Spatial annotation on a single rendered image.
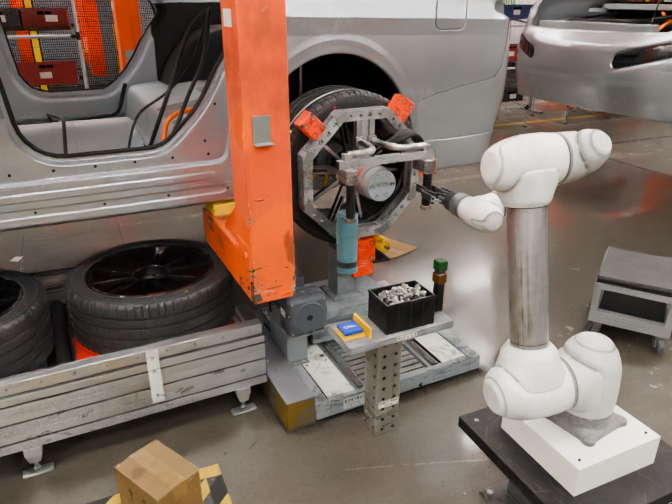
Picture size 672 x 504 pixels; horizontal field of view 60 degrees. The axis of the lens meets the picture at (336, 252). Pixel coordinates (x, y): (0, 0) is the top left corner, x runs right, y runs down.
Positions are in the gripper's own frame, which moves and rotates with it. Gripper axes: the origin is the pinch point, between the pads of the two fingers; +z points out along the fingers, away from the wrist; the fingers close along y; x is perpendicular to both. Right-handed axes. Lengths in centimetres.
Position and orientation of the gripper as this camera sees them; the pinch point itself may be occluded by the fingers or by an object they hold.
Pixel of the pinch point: (426, 188)
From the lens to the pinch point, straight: 235.4
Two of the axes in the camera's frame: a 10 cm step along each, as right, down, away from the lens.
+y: 9.0, -1.8, 4.1
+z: -4.4, -3.6, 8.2
